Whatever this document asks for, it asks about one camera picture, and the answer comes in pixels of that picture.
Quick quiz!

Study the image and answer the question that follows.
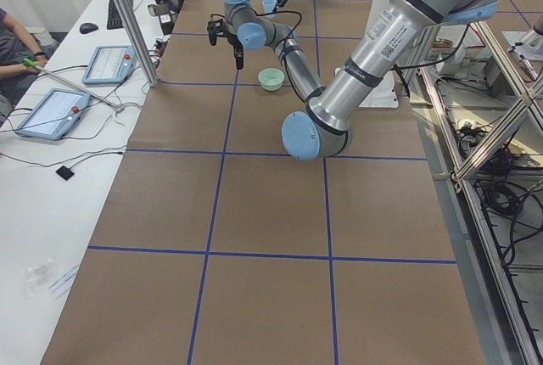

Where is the light blue plastic cup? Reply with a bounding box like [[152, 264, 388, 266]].
[[262, 0, 277, 15]]

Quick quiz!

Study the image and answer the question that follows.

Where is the mint green bowl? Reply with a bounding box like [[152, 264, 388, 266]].
[[258, 68, 285, 92]]

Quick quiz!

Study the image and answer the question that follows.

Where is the black keyboard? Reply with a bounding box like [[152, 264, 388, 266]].
[[106, 0, 133, 30]]

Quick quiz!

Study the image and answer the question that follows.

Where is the far blue teach pendant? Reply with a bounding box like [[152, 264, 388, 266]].
[[81, 45, 137, 86]]

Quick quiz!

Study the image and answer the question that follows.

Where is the blue teach pendant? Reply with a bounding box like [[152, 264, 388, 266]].
[[81, 45, 137, 86], [14, 88, 91, 141]]

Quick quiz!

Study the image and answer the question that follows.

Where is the black computer mouse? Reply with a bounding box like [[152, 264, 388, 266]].
[[79, 22, 99, 35]]

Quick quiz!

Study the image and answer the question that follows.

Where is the near blue teach pendant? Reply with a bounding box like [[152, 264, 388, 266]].
[[14, 88, 91, 141]]

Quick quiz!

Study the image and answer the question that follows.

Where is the small black square pad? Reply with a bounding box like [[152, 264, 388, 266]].
[[55, 166, 75, 181]]

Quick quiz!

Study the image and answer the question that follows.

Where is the seated person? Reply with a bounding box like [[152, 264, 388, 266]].
[[1, 9, 56, 109]]

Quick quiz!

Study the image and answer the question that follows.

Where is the clear plastic bag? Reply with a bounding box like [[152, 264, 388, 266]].
[[20, 258, 58, 296]]

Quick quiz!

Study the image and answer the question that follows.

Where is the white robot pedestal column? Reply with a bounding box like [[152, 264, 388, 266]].
[[334, 0, 404, 109]]

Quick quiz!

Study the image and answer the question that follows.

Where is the metal rod green handle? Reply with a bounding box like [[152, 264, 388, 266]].
[[22, 59, 123, 112]]

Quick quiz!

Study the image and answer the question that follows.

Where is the aluminium frame post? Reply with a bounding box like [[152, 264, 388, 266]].
[[114, 0, 159, 87]]

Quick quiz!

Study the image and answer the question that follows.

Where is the aluminium truss frame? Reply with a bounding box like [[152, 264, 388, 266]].
[[413, 23, 542, 364]]

